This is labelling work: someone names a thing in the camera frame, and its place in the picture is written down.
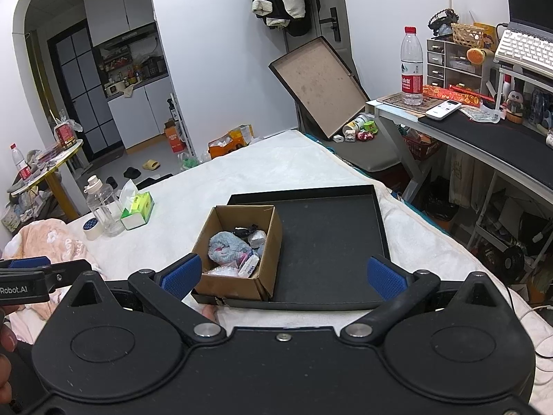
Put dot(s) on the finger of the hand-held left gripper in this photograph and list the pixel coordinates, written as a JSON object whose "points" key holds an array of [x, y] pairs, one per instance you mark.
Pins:
{"points": [[65, 270]]}

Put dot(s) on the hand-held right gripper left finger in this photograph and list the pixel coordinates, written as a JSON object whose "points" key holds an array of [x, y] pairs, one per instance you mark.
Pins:
{"points": [[181, 274]]}

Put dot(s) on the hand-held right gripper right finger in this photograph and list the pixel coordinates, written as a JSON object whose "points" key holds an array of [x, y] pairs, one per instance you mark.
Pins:
{"points": [[384, 276]]}

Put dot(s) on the clear plastic bag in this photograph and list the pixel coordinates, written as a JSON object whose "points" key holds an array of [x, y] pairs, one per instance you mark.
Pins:
{"points": [[220, 270]]}

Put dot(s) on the grey plush toy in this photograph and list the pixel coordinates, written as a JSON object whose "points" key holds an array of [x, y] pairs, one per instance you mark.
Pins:
{"points": [[227, 246]]}

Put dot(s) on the black tray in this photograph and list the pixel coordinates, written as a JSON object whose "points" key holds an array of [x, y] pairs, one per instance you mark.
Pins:
{"points": [[328, 242]]}

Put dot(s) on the white packet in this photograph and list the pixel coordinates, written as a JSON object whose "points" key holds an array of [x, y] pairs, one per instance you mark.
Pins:
{"points": [[248, 266]]}

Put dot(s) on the white plastic bag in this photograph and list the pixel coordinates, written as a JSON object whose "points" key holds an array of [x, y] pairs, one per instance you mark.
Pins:
{"points": [[258, 239]]}

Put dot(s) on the person's left hand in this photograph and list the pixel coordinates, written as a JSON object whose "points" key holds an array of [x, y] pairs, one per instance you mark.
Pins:
{"points": [[5, 337]]}

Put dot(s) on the pink fleece blanket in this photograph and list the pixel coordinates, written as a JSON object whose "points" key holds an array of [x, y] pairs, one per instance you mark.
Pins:
{"points": [[47, 237]]}

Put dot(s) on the white tape roll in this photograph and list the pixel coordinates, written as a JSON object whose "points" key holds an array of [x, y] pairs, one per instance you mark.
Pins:
{"points": [[91, 229]]}

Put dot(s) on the clear plastic bottle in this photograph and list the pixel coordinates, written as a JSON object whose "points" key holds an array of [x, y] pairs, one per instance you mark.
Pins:
{"points": [[103, 212]]}

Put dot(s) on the green tissue box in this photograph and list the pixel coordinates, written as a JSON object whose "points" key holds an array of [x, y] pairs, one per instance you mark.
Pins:
{"points": [[138, 209]]}

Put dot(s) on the round yellow leg table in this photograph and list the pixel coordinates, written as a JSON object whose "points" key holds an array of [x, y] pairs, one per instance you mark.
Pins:
{"points": [[56, 181]]}

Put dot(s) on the black slipper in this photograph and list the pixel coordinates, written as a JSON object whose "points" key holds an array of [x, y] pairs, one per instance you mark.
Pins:
{"points": [[131, 173]]}

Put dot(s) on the yellow slipper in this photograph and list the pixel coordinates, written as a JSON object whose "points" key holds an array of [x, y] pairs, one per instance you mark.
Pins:
{"points": [[151, 165]]}

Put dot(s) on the small red label bottle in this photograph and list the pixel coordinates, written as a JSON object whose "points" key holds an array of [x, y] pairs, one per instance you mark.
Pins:
{"points": [[21, 164]]}

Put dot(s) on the black fan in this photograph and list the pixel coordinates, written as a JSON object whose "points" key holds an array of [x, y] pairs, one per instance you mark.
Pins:
{"points": [[510, 260]]}

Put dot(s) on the red basket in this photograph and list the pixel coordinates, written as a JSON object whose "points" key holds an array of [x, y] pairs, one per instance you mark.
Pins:
{"points": [[421, 147]]}

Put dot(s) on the orange cardboard box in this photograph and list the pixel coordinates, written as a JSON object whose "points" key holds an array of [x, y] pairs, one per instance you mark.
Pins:
{"points": [[173, 138]]}

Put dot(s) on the orange paper bag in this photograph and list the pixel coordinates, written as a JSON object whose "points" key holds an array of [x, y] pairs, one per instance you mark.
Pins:
{"points": [[229, 145]]}

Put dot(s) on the white desk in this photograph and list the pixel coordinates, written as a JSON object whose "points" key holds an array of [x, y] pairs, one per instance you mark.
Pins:
{"points": [[395, 138]]}

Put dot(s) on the pink toy figure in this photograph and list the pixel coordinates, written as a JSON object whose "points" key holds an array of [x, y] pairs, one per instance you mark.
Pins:
{"points": [[365, 136]]}

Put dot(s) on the white narrow shelf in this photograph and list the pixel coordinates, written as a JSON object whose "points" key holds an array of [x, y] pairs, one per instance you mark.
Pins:
{"points": [[179, 125]]}

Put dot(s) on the small green toy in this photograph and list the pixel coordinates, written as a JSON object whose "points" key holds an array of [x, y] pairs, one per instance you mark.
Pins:
{"points": [[370, 128]]}

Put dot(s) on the white jar green label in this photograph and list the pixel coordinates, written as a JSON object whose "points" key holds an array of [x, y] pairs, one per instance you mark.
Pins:
{"points": [[356, 123]]}

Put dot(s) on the white floor cabinet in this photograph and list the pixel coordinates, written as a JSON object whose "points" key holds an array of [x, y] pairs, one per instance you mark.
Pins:
{"points": [[138, 112]]}

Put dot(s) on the black framed glass door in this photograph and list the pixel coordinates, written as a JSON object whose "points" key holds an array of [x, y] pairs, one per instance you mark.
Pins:
{"points": [[82, 95]]}

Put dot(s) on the white remote control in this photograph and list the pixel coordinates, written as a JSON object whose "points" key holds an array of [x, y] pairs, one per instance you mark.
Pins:
{"points": [[443, 109]]}

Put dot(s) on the black desk mat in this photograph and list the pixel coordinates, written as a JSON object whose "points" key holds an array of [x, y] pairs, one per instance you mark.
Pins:
{"points": [[497, 138]]}

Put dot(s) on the red paper packets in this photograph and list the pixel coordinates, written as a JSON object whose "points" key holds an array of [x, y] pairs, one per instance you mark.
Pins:
{"points": [[453, 94]]}

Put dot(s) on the red label water bottle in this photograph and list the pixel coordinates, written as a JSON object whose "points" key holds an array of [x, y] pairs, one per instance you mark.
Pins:
{"points": [[411, 69]]}

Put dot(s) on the panda figure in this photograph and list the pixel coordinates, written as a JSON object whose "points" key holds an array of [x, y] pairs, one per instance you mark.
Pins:
{"points": [[515, 103]]}

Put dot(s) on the grey drawer organizer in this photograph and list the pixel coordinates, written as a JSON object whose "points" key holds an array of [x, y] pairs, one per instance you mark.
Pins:
{"points": [[445, 65]]}

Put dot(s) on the orange plush ball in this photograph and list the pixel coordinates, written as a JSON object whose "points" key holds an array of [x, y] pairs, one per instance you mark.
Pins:
{"points": [[476, 55]]}

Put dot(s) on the wicker basket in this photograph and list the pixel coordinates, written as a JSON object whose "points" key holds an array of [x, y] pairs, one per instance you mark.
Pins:
{"points": [[467, 35]]}

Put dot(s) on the white keyboard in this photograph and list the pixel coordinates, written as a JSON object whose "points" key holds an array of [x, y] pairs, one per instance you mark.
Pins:
{"points": [[522, 52]]}

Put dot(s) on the brown board black frame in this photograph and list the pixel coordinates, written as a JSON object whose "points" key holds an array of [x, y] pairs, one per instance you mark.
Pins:
{"points": [[319, 86]]}

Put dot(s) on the white wall cabinet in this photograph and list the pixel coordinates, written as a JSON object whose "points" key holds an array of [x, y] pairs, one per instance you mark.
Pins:
{"points": [[121, 8]]}

